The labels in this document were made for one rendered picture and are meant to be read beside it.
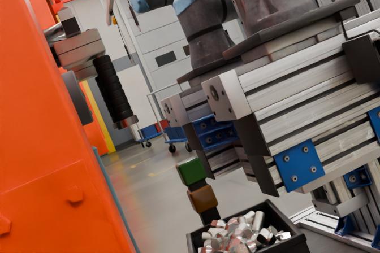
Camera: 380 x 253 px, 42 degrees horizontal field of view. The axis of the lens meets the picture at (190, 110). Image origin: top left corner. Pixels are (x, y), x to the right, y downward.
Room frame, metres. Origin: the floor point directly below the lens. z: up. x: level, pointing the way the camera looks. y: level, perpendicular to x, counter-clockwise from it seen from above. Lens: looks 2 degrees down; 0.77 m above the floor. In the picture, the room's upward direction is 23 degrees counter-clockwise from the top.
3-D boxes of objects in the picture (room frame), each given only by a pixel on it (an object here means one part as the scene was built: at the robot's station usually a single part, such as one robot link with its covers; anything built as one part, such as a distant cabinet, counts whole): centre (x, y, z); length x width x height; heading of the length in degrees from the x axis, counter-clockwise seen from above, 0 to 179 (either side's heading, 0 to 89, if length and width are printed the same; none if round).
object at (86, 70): (1.31, 0.21, 0.93); 0.09 x 0.05 x 0.05; 100
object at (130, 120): (0.98, 0.12, 0.83); 0.04 x 0.04 x 0.16
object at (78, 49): (0.97, 0.15, 0.93); 0.09 x 0.05 x 0.05; 100
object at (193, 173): (0.84, 0.04, 0.64); 0.04 x 0.04 x 0.04; 10
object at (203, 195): (0.84, 0.04, 0.59); 0.04 x 0.04 x 0.04; 10
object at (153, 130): (10.61, 0.76, 0.48); 1.00 x 0.61 x 0.96; 109
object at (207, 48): (1.51, -0.13, 0.87); 0.15 x 0.15 x 0.10
